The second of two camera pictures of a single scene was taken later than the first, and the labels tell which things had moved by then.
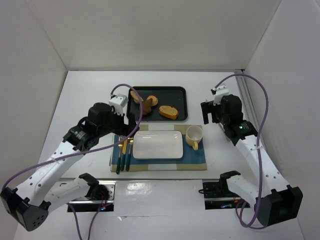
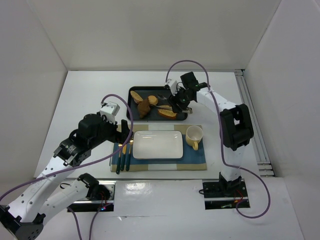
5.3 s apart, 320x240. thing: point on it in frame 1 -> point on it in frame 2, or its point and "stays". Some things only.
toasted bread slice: x=169 y=111 stays
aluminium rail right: x=249 y=108 stays
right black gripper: x=207 y=110 -> x=176 y=104
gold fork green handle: x=120 y=146 stays
